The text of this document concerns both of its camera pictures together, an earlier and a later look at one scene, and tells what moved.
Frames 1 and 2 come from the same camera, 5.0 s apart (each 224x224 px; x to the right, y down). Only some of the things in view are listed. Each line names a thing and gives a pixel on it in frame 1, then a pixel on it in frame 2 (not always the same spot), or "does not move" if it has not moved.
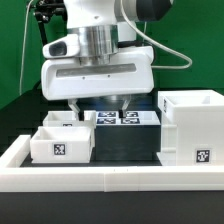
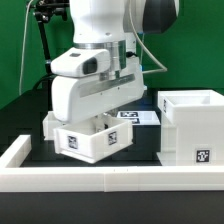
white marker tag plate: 132,118 does not move
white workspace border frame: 15,178 does not move
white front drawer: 61,145 to 90,138
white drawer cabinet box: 192,127 does not move
